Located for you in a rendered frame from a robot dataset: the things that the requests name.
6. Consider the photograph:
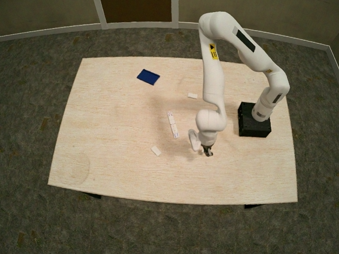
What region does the dark blue flat rectangle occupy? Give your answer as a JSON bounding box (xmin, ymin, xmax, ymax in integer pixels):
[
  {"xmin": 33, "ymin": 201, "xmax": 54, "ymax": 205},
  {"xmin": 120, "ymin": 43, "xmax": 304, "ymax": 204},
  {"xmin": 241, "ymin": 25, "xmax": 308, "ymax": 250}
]
[{"xmin": 137, "ymin": 69, "xmax": 160, "ymax": 86}]

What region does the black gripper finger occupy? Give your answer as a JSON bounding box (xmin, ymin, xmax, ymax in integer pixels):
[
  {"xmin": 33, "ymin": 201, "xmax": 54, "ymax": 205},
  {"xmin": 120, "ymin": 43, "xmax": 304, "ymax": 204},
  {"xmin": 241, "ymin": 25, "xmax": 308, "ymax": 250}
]
[{"xmin": 203, "ymin": 147, "xmax": 213, "ymax": 157}]

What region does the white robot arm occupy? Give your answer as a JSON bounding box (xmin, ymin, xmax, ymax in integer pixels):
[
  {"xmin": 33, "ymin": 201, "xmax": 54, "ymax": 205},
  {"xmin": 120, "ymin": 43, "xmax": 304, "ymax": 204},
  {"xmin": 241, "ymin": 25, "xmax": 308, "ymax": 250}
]
[{"xmin": 188, "ymin": 12, "xmax": 290, "ymax": 152}]

